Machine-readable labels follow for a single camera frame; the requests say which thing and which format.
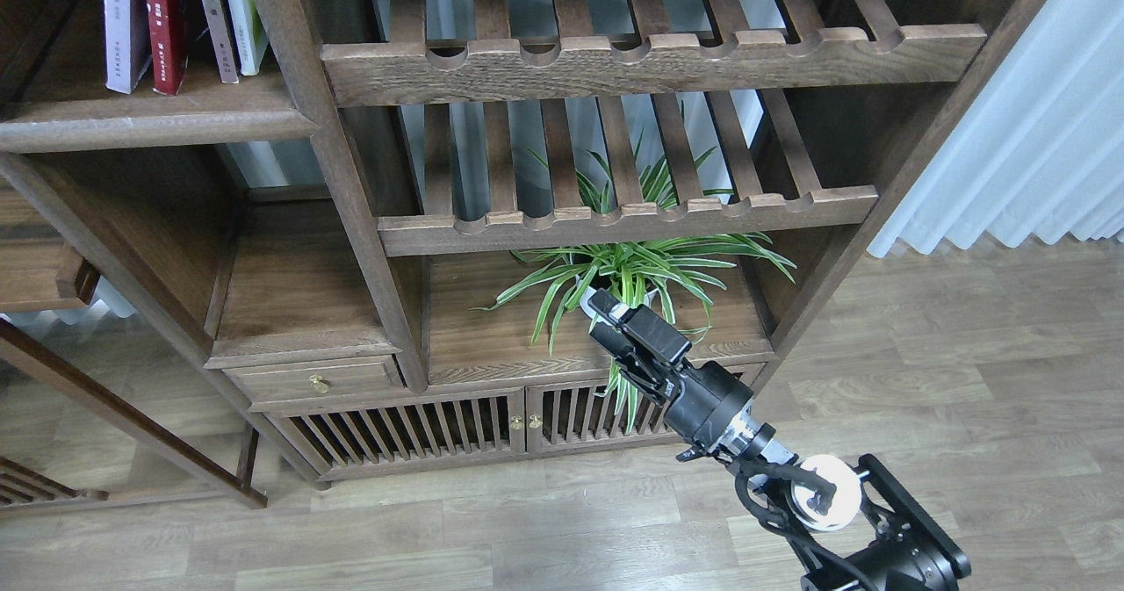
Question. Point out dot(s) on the white plant pot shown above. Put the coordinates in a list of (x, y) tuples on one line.
[(585, 302)]

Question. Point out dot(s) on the green spider plant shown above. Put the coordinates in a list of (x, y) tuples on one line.
[(632, 271)]

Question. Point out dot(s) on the white pleated curtain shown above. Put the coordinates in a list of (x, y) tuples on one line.
[(1040, 152)]

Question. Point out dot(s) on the brass drawer knob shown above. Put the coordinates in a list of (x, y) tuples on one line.
[(318, 384)]

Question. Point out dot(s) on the dark wooden bookshelf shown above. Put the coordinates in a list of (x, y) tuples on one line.
[(343, 211)]

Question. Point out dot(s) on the yellow and black thick book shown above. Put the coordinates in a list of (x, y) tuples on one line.
[(28, 27)]

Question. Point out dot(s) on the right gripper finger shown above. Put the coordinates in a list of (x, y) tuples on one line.
[(612, 310), (610, 338)]

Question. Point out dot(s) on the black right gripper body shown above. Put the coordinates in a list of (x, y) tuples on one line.
[(708, 406)]

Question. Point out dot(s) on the white green upright book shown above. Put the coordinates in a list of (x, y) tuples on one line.
[(250, 36)]

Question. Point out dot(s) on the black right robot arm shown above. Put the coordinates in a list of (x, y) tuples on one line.
[(853, 527)]

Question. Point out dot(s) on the pale lilac white book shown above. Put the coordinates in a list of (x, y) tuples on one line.
[(126, 41)]

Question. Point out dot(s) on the red rescue guide book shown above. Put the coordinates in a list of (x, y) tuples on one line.
[(167, 33)]

